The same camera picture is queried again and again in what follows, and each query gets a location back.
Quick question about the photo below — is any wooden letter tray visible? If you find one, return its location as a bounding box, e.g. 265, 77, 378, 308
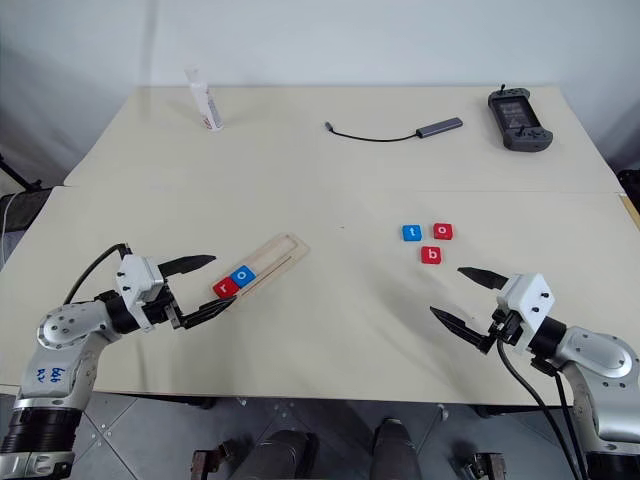
208, 231, 311, 302

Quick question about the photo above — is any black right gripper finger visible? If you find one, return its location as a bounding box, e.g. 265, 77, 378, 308
429, 306, 490, 353
456, 266, 508, 292

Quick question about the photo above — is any grey usb hub with cable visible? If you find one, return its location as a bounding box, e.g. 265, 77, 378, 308
323, 116, 464, 143

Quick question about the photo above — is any blue letter tile o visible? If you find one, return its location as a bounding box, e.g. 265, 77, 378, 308
230, 265, 258, 289

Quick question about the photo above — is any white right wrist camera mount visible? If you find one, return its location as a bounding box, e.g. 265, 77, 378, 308
495, 272, 557, 355

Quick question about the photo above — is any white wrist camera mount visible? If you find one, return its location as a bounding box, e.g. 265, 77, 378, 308
115, 254, 167, 312
495, 272, 557, 355

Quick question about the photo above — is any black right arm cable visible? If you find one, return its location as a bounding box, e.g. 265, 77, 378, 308
494, 319, 592, 480

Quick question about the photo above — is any white squeeze tube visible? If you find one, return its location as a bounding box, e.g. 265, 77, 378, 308
183, 66, 225, 134

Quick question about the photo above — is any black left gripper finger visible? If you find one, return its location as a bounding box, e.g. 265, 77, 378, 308
178, 295, 238, 330
158, 254, 218, 277

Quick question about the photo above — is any dark rounded shape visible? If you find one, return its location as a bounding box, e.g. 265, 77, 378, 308
370, 416, 422, 480
244, 428, 320, 480

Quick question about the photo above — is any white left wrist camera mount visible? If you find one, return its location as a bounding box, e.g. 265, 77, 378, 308
115, 254, 167, 312

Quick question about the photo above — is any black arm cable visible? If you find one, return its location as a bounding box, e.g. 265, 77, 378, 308
494, 319, 592, 480
61, 242, 134, 307

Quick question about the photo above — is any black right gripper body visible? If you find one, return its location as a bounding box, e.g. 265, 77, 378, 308
479, 306, 524, 354

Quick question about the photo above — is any black equipment beside table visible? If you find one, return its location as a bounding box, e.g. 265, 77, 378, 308
614, 168, 640, 202

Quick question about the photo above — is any rusty metal foot bracket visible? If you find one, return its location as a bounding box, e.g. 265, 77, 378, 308
458, 449, 507, 480
191, 437, 251, 480

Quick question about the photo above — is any black stand beside table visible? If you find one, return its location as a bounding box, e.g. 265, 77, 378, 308
0, 149, 53, 234

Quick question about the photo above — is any dark grey handheld controller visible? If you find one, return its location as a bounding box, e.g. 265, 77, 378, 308
487, 83, 553, 153

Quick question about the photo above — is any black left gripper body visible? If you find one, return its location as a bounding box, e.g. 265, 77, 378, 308
141, 285, 184, 332

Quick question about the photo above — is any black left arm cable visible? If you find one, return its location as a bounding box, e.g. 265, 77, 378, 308
61, 242, 134, 307

